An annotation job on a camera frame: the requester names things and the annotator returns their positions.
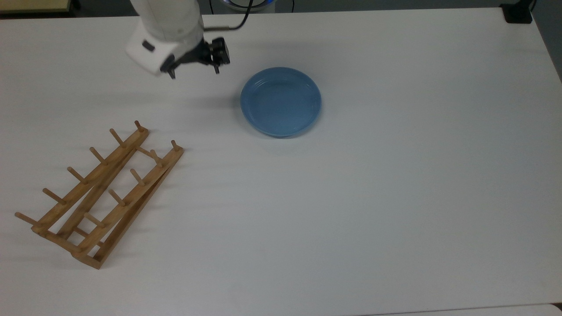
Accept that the yellow wooden board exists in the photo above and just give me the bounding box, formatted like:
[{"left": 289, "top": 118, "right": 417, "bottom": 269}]
[{"left": 0, "top": 0, "right": 71, "bottom": 14}]

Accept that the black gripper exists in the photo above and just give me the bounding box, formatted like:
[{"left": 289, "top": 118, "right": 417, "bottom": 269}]
[{"left": 160, "top": 37, "right": 231, "bottom": 80}]

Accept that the blue lit robot base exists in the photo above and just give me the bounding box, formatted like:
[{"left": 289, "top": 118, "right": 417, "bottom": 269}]
[{"left": 222, "top": 0, "right": 278, "bottom": 12}]

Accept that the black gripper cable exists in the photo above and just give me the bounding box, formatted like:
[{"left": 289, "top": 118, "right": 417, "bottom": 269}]
[{"left": 203, "top": 0, "right": 254, "bottom": 32}]

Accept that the blue round plate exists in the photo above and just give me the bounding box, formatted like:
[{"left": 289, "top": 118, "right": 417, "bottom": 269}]
[{"left": 240, "top": 67, "right": 322, "bottom": 138}]

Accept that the wooden peg plate rack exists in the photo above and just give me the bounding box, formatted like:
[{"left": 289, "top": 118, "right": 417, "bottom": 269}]
[{"left": 14, "top": 120, "right": 185, "bottom": 269}]

